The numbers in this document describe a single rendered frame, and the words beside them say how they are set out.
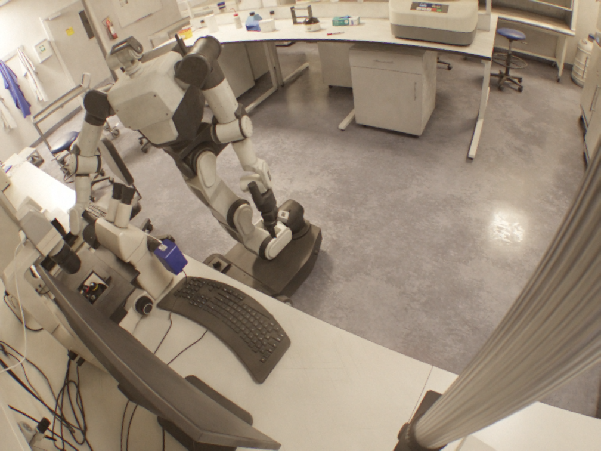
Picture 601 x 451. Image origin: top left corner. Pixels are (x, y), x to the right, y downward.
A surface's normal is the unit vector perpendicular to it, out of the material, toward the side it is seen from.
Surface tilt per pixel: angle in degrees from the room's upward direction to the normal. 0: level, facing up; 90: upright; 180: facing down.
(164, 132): 97
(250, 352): 5
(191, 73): 97
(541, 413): 0
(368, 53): 90
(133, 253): 90
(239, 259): 0
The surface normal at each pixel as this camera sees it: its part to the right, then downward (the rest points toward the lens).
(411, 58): -0.51, 0.69
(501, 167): -0.17, -0.66
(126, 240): 0.79, 0.14
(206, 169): 0.77, 0.37
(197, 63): -0.06, 0.82
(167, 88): 0.62, 0.46
